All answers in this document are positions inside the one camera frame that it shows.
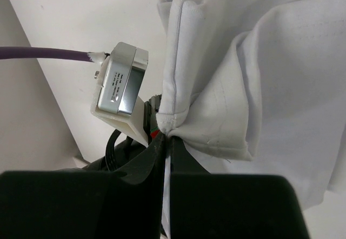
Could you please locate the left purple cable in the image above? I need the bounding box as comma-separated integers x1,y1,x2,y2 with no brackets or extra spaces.
0,46,106,63

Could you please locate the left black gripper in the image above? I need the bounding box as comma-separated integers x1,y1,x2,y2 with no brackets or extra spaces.
83,95,162,171

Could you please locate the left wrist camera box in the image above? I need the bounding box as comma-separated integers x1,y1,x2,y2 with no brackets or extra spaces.
90,42,149,146

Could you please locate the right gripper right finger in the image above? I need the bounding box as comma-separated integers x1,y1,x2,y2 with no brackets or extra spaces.
169,137,309,238

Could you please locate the white skirt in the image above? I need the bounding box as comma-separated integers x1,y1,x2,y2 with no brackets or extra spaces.
157,0,345,209

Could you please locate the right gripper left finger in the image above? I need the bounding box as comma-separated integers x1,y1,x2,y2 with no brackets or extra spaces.
1,135,165,238

